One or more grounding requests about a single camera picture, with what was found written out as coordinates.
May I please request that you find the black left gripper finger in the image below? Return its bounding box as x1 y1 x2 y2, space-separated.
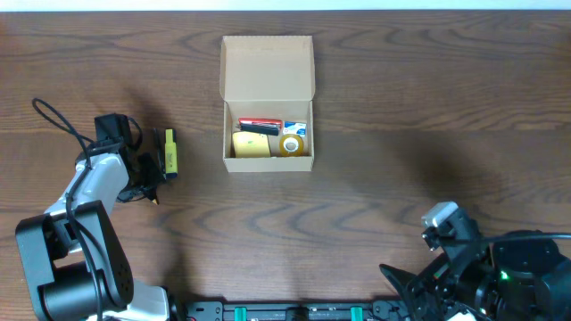
116 186 154 203
138 152 166 185

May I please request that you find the black glossy tape dispenser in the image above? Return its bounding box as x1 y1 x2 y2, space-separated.
137 152 166 205

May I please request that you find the yellow highlighter marker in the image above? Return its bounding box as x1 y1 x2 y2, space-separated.
164 128 178 178

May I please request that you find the yellow sticky note pad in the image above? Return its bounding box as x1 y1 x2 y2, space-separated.
232 131 271 158

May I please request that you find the red black stapler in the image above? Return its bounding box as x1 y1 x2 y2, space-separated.
238 118 283 136

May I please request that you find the yellow tape roll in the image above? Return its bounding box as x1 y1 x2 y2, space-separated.
279 134 304 157

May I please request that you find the white blue staples box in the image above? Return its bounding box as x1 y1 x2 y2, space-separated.
283 121 307 137

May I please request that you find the brown cardboard box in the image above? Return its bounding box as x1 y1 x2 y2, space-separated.
219 36 315 172

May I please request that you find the black ballpoint pen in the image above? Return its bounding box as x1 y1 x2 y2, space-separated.
153 128 166 176

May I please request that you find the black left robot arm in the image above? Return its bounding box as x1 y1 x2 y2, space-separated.
15 134 185 320

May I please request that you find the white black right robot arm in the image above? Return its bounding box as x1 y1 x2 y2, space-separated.
104 202 570 321

